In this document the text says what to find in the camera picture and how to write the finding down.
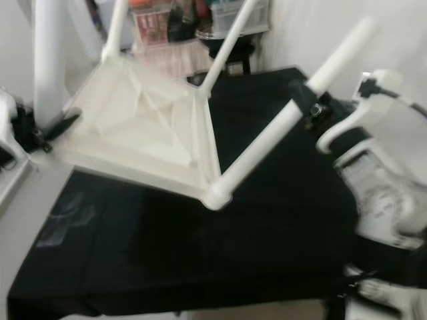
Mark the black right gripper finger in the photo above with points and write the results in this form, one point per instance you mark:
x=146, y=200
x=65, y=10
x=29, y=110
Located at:
x=305, y=96

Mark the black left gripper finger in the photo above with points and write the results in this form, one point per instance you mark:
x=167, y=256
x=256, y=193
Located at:
x=63, y=126

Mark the white plastic table top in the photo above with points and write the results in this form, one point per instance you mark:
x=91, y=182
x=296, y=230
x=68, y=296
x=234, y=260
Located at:
x=147, y=120

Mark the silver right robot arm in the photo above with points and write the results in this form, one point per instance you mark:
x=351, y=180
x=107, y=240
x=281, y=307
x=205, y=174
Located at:
x=380, y=200

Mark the clear adhesive tape patch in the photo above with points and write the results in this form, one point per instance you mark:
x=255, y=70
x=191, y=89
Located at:
x=67, y=223

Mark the black bowl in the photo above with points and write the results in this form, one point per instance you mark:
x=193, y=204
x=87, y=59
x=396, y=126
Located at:
x=210, y=41

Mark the clear container green lid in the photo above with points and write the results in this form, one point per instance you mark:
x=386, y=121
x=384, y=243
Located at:
x=213, y=20

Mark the beige tablecloth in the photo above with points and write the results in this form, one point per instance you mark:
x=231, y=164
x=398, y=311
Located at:
x=173, y=61

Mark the red printed box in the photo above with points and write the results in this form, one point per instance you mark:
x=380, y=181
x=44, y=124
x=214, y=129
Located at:
x=152, y=28

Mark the orange lid container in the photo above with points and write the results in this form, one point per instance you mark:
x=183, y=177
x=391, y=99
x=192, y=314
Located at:
x=148, y=3

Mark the black tablecloth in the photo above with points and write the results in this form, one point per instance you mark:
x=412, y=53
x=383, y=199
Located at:
x=240, y=253

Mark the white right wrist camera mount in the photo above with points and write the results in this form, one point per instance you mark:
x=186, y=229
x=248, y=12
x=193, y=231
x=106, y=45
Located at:
x=347, y=120

